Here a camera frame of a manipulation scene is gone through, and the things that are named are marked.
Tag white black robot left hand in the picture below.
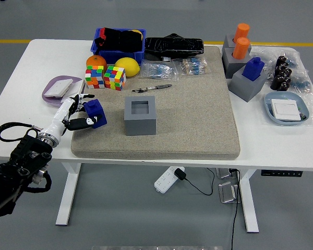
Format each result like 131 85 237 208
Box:
44 93 98 138

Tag blue square seal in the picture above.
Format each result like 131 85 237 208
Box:
83 98 107 130
242 57 266 83

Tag grey cube seal holder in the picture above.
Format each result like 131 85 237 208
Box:
228 65 269 103
124 95 157 136
222 34 252 50
222 47 252 79

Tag orange cylinder seal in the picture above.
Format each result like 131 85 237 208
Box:
232 36 251 60
233 23 251 44

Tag purple tray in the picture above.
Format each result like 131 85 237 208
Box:
41 74 86 109

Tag multicolour puzzle cube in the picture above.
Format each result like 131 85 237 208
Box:
103 65 127 91
85 65 105 90

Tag orange fruit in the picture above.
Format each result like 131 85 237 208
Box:
86 55 107 71

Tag white table leg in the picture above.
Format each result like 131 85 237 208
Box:
236 169 259 233
55 162 82 226

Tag yellow lemon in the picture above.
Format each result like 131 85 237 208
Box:
114 57 141 78

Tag blue plastic bin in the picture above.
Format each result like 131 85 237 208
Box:
90 27 147 66

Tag black gloves bundle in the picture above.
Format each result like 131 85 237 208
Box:
95 27 144 53

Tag small metal pliers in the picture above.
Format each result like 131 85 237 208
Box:
132 83 173 94

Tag bag of blue resistors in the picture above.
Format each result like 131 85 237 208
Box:
140 59 179 82

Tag white power strip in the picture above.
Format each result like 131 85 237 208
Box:
153 166 186 195

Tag black plastic tray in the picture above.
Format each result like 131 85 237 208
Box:
145 33 205 59

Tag grey-brown table mat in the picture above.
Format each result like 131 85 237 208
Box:
70 46 241 161

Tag bag of tan resistors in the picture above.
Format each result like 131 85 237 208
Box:
173 57 212 77

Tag metal floor socket box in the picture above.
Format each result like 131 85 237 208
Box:
218 181 241 204
215 168 238 180

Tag light blue tray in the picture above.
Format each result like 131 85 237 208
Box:
263 91 310 127

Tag black table control panel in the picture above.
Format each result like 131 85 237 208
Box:
260 169 303 178

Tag white wall switch plate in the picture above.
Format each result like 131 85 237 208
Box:
61 79 86 101
270 99 303 122
45 79 74 98

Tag thin black adapter cable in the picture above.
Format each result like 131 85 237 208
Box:
184 167 216 196

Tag black power cable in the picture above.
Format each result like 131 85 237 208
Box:
229 169 242 250

